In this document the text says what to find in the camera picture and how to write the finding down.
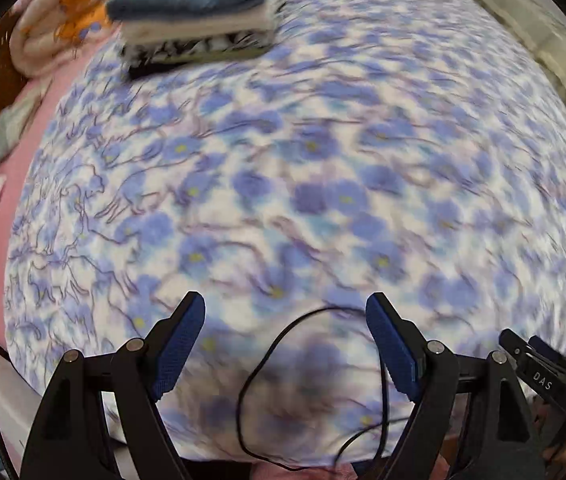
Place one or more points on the pink fleece robe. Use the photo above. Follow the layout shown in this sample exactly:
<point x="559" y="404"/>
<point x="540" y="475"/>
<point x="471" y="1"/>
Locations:
<point x="308" y="474"/>

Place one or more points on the grey cloth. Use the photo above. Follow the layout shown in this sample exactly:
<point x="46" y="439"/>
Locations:
<point x="10" y="125"/>

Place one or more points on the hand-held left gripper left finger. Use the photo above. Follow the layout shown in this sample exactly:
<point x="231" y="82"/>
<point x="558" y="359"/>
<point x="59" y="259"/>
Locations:
<point x="178" y="345"/>

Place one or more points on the bear print quilt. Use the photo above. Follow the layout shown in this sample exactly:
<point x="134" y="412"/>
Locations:
<point x="48" y="25"/>

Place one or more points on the black and white patterned garment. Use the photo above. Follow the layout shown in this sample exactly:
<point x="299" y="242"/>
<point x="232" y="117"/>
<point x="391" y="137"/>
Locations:
<point x="188" y="50"/>

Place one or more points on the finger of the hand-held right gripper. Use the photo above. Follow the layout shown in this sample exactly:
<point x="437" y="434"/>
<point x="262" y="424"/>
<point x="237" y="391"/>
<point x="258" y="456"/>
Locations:
<point x="513" y="342"/>
<point x="550" y="350"/>

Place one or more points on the purple floral blanket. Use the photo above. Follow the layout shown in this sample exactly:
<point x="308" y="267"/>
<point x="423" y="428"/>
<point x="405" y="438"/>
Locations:
<point x="313" y="160"/>

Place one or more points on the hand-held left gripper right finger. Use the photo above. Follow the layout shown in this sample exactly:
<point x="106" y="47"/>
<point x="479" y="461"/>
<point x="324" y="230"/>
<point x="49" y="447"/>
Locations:
<point x="393" y="347"/>

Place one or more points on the pink bed sheet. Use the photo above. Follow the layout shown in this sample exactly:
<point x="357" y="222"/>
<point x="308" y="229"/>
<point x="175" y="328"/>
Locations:
<point x="18" y="160"/>

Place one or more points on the white folded sweater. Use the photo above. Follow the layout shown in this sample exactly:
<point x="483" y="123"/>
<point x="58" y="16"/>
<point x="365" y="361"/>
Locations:
<point x="203" y="22"/>

